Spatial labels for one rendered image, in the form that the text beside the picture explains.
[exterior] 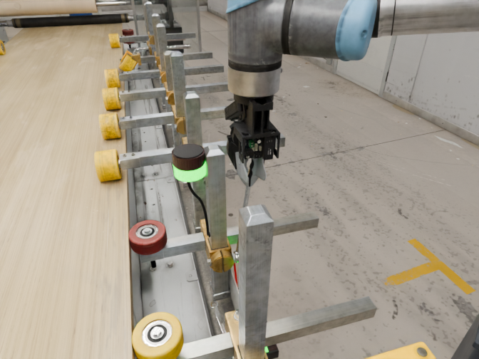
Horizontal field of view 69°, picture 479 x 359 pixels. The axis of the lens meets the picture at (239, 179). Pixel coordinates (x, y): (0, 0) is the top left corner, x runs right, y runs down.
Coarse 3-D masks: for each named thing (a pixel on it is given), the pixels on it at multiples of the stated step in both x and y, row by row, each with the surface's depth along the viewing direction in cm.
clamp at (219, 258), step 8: (200, 224) 85; (208, 240) 79; (208, 248) 77; (224, 248) 77; (208, 256) 79; (216, 256) 76; (224, 256) 75; (208, 264) 76; (216, 264) 76; (224, 264) 76; (232, 264) 77
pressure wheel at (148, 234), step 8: (136, 224) 78; (144, 224) 78; (152, 224) 78; (160, 224) 78; (136, 232) 76; (144, 232) 76; (152, 232) 77; (160, 232) 76; (136, 240) 74; (144, 240) 74; (152, 240) 74; (160, 240) 75; (136, 248) 74; (144, 248) 74; (152, 248) 74; (160, 248) 76; (152, 264) 82
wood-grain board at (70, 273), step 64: (0, 64) 185; (64, 64) 185; (0, 128) 120; (64, 128) 120; (0, 192) 89; (64, 192) 89; (128, 192) 93; (0, 256) 71; (64, 256) 71; (128, 256) 71; (0, 320) 59; (64, 320) 59; (128, 320) 59
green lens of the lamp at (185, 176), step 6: (174, 168) 64; (204, 168) 65; (174, 174) 66; (180, 174) 64; (186, 174) 63; (192, 174) 64; (198, 174) 64; (204, 174) 66; (180, 180) 65; (186, 180) 64; (192, 180) 64
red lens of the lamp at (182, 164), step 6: (204, 150) 64; (174, 156) 63; (204, 156) 64; (174, 162) 63; (180, 162) 62; (186, 162) 62; (192, 162) 62; (198, 162) 63; (204, 162) 65; (180, 168) 63; (186, 168) 63; (192, 168) 63
